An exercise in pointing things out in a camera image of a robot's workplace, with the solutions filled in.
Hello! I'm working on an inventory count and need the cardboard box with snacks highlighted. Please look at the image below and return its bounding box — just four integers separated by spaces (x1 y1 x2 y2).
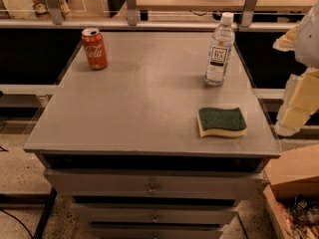
263 144 319 239

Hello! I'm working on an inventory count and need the green yellow sponge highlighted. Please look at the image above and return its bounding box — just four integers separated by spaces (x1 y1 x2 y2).
197 108 247 137

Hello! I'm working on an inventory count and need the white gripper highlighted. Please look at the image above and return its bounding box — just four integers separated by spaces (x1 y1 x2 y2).
272 1 319 136

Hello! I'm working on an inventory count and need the grey drawer cabinet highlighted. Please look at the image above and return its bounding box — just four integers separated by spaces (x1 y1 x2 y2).
25 32 279 239

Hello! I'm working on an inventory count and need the black floor cable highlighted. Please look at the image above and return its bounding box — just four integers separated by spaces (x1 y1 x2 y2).
0 207 36 239

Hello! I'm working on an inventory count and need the metal railing with posts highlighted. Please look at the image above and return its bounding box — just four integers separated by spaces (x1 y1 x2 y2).
0 0 304 31

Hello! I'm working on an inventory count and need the round top drawer knob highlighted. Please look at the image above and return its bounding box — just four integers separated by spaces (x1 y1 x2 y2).
148 184 158 195

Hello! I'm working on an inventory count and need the clear plastic water bottle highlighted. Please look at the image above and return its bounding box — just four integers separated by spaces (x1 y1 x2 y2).
204 12 235 87

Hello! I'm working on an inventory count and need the red coke can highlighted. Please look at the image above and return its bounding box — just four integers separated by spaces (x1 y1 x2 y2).
82 28 108 70

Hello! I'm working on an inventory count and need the middle drawer knob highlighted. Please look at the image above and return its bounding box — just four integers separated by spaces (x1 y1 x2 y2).
152 215 159 223

